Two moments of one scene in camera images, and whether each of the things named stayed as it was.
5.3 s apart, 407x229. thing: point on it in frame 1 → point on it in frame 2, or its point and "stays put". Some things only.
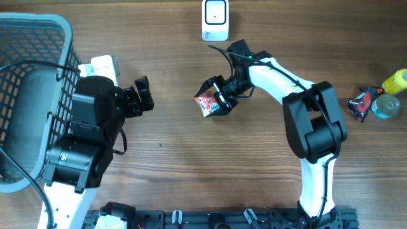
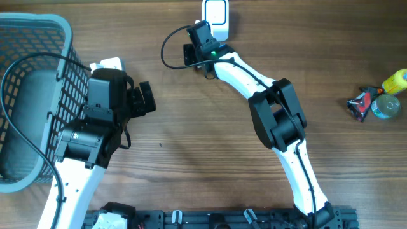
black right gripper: (227, 104) → (191, 54)
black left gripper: (135, 107) stays put
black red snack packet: (360, 104) stays put
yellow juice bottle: (395, 83) stays put
